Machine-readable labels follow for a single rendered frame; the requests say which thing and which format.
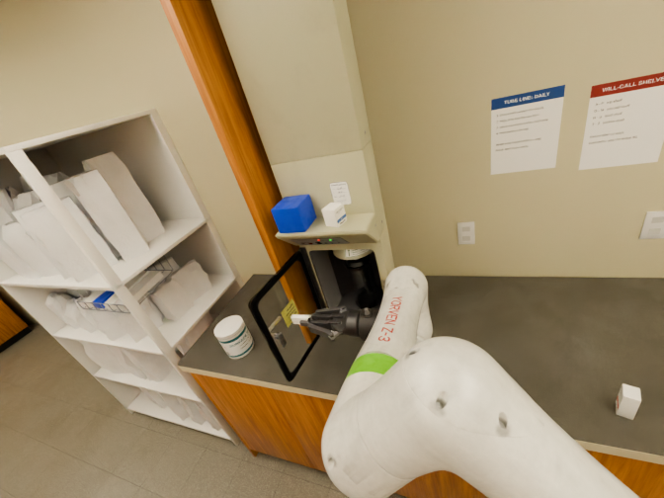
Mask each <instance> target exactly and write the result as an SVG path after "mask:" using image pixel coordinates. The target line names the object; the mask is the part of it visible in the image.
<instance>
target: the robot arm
mask: <svg viewBox="0 0 664 498"><path fill-rule="evenodd" d="M290 319H291V321H292V323H293V324H300V325H301V326H308V328H309V331H310V332H311V333H314V334H317V335H320V336H323V337H326V338H329V339H330V340H331V341H332V342H334V341H335V338H336V337H337V336H338V335H345V334H346V335H348V336H351V337H360V338H361V339H362V340H363V341H365V343H364V345H363V347H362V349H361V350H360V352H359V354H358V355H357V357H356V359H355V361H354V363H353V364H352V366H351V368H350V370H349V372H348V375H347V377H346V379H345V381H344V383H343V385H342V387H341V389H340V392H339V394H338V396H337V398H336V401H335V403H334V405H333V408H332V410H331V412H330V415H329V417H328V420H327V422H326V424H325V427H324V430H323V434H322V441H321V452H322V459H323V463H324V466H325V469H326V471H327V474H328V476H329V477H330V479H331V481H332V482H333V483H334V485H335V486H336V487H337V488H338V489H339V490H340V491H341V492H342V493H343V494H345V495H346V496H348V497H349V498H387V497H389V496H390V495H391V494H393V493H394V492H396V491H397V490H399V489H400V488H402V487H403V486H405V485H406V484H407V483H409V482H410V481H412V480H413V479H415V478H416V477H419V476H421V475H424V474H427V473H430V472H433V471H438V470H445V471H449V472H452V473H454V474H456V475H458V476H459V477H461V478H462V479H464V480H465V481H466V482H468V483H469V484H470V485H472V486H473V487H474V488H476V489H477V490H478V491H480V492H481V493H482V494H484V495H485V496H486V497H488V498H640V497H639V496H637V495H636V494H635V493H634V492H633V491H631V490H630V489H629V488H628V487H627V486H626V485H624V484H623V483H622V482H621V481H620V480H618V479H617V478H616V477H615V476H614V475H613V474H612V473H610V472H609V471H608V470H607V469H606V468H605V467H603V466H602V465H601V464H600V463H599V462H598V461H597V460H596V459H594V458H593V457H592V456H591V455H590V454H589V453H588V452H587V451H585V450H584V449H583V448H582V447H581V446H580V445H579V444H578V443H577V442H576V441H575V440H573V439H572V438H571V437H570V436H569V435H568V434H567V433H566V432H565V431H564V430H563V429H562V428H561V427H560V426H559V425H558V424H556V423H555V422H554V421H553V420H552V419H551V418H550V417H549V416H548V415H547V414H546V413H545V412H544V411H543V410H542V409H541V408H540V407H539V406H538V405H537V404H536V403H535V402H534V401H533V400H532V399H531V398H530V396H529V395H528V394H527V393H526V392H525V391H524V390H523V389H522V388H521V387H520V386H519V385H518V384H517V383H516V382H515V381H514V380H513V379H512V378H511V377H510V376H509V375H508V374H507V373H506V371H505V370H504V369H503V368H502V367H501V366H500V365H499V364H498V363H497V362H496V361H495V360H494V359H493V358H492V357H491V356H490V355H489V354H488V353H487V352H485V351H484V350H483V349H481V348H480V347H478V346H476V345H474V344H472V343H470V342H468V341H465V340H462V339H460V338H455V337H434V338H431V337H432V334H433V325H432V321H431V316H430V311H429V306H428V282H427V279H426V277H425V276H424V274H423V273H422V272H421V271H420V270H418V269H416V268H414V267H411V266H400V267H397V268H395V269H394V270H392V271H391V272H390V273H389V275H388V276H387V278H386V281H385V287H384V293H383V298H382V302H381V305H380V309H373V308H364V309H363V310H362V311H355V310H351V311H350V312H349V311H347V310H346V307H345V305H341V306H339V307H332V308H324V309H316V310H315V313H312V314H303V315H297V314H292V315H291V317H290ZM328 329H330V330H331V331H330V330H328ZM334 331H335V332H334Z"/></svg>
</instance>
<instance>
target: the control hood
mask: <svg viewBox="0 0 664 498"><path fill-rule="evenodd" d="M346 217H347V220H346V221H345V222H344V223H343V224H342V225H341V226H340V227H331V226H326V224H325V220H324V217H323V216H320V217H316V219H315V220H314V221H313V222H312V224H311V225H310V226H309V228H308V229H307V230H306V231H305V232H296V233H280V232H278V233H277V234H276V235H275V236H276V237H277V238H278V239H281V240H283V241H286V242H287V243H290V244H292V245H295V246H297V245H299V244H297V243H295V242H292V241H291V240H293V239H314V238H336V237H341V238H343V239H344V240H346V241H348V242H349V243H347V244H353V243H377V242H378V241H379V239H380V238H379V233H378V228H377V223H376V218H375V213H373V212H371V213H359V214H346Z"/></svg>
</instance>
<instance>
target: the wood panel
mask: <svg viewBox="0 0 664 498"><path fill-rule="evenodd" d="M160 3H161V5H162V8H163V10H164V12H165V15H166V17H167V19H168V22H169V24H170V26H171V29H172V31H173V33H174V36H175V38H176V40H177V43H178V45H179V47H180V50H181V51H182V53H183V56H184V58H185V60H186V63H187V65H188V67H189V70H190V72H191V74H192V77H193V79H194V81H195V84H196V86H197V88H198V91H199V93H200V95H201V98H202V100H203V102H204V105H205V107H206V109H207V113H208V115H209V118H210V120H211V122H212V125H213V127H214V130H215V132H216V134H217V137H218V139H219V141H220V144H221V146H222V148H223V151H224V153H225V155H226V158H227V160H228V162H229V165H230V167H231V169H232V172H233V174H234V176H235V179H236V181H237V183H238V186H239V188H240V190H241V193H242V195H243V197H244V200H245V202H246V204H247V206H248V208H249V210H250V213H251V215H252V217H253V220H254V222H255V224H256V227H257V229H258V231H259V234H260V236H261V238H262V241H263V243H264V245H265V248H266V250H267V253H268V255H269V257H270V260H271V262H272V264H273V267H274V269H275V271H276V272H277V271H278V270H279V269H280V268H281V267H282V266H283V265H284V264H285V262H286V261H287V260H288V259H289V258H290V257H291V256H292V255H293V254H294V253H295V252H296V251H298V249H299V245H297V246H295V245H292V244H290V243H287V242H286V241H283V240H281V239H278V238H277V237H276V236H275V235H276V234H277V233H278V232H279V230H278V227H277V225H276V222H275V220H274V217H273V215H272V212H271V209H272V208H273V207H274V206H275V205H276V204H277V203H278V202H279V201H280V200H282V199H283V198H282V195H281V193H280V190H279V187H278V184H277V182H276V179H275V176H274V173H273V170H272V168H271V165H270V162H269V159H268V156H267V154H266V151H265V148H264V145H263V143H262V140H261V137H260V134H259V131H258V130H257V127H256V124H255V121H254V119H253V116H252V113H251V110H250V107H249V105H248V102H247V99H246V96H245V93H244V91H243V88H242V85H241V82H240V80H239V77H238V74H237V71H236V68H235V66H234V63H233V60H232V57H231V55H230V52H229V49H228V46H227V43H226V41H225V38H224V35H223V32H222V29H221V27H220V24H219V21H218V18H217V16H216V13H215V11H214V8H213V5H212V3H211V0H160Z"/></svg>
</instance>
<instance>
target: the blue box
mask: <svg viewBox="0 0 664 498"><path fill-rule="evenodd" d="M271 212H272V215H273V217H274V220H275V222H276V225H277V227H278V230H279V232H280V233H296V232H305V231H306V230H307V229H308V228H309V226H310V225H311V224H312V222H313V221H314V220H315V219H316V214H315V210H314V207H313V204H312V201H311V197H310V195H299V196H291V197H284V198H283V199H282V200H280V201H279V202H278V203H277V204H276V205H275V206H274V207H273V208H272V209H271Z"/></svg>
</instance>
